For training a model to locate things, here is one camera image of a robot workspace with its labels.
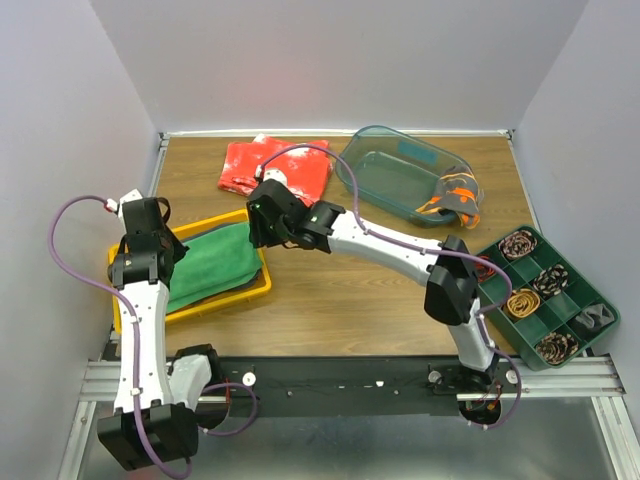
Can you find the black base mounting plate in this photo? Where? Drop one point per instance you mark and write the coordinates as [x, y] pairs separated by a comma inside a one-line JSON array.
[[344, 386]]

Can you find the rolled patterned sock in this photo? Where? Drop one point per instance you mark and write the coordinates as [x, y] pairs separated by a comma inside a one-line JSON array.
[[517, 244], [551, 281]]

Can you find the green towel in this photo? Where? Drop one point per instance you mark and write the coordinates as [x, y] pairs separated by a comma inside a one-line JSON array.
[[179, 285]]

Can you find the orange black rolled sock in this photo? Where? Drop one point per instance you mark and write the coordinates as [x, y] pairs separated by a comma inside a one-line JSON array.
[[485, 268]]

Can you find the yellow rolled sock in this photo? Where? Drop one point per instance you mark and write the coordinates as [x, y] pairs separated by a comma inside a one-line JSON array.
[[522, 303]]

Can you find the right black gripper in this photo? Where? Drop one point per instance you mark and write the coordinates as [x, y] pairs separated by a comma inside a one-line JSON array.
[[258, 235]]

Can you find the grey rolled sock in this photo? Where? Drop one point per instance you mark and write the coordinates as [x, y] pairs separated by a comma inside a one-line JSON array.
[[593, 318]]

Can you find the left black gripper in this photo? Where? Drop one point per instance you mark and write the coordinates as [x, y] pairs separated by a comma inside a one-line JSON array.
[[180, 248]]

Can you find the green divided organizer box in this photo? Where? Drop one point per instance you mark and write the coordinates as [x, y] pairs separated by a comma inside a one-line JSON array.
[[553, 315]]

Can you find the yellow plastic tray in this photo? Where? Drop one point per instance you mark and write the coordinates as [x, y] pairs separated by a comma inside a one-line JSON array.
[[262, 284]]

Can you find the dark blue towel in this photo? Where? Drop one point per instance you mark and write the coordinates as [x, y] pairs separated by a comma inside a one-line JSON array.
[[250, 282]]

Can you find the grey orange towel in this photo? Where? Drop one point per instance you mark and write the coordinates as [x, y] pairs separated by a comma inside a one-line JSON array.
[[457, 191]]

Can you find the teal plastic basket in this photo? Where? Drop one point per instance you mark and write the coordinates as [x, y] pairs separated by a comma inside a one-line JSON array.
[[395, 172]]

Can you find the rolled brown sock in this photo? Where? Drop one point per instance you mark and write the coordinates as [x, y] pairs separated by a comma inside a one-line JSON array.
[[555, 348]]

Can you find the red white folded towel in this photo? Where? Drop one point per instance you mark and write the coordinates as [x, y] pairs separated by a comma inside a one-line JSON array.
[[305, 171]]

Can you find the aluminium frame rail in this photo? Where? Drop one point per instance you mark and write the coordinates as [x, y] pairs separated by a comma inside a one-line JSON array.
[[582, 377]]

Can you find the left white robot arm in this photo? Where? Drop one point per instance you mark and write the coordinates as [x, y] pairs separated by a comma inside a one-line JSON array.
[[154, 416]]

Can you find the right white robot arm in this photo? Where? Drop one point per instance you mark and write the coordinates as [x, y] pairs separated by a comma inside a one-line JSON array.
[[446, 270]]

